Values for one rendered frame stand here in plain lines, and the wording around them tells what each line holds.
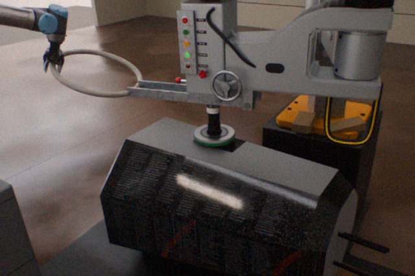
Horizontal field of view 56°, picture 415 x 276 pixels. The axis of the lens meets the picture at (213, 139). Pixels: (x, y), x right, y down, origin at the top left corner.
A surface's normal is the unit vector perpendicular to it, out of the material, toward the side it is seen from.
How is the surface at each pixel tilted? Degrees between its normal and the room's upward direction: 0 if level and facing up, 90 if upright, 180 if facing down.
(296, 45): 90
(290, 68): 90
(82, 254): 0
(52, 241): 0
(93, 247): 0
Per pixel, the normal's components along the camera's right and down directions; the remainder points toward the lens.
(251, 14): -0.59, 0.40
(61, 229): -0.04, -0.88
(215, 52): -0.33, 0.45
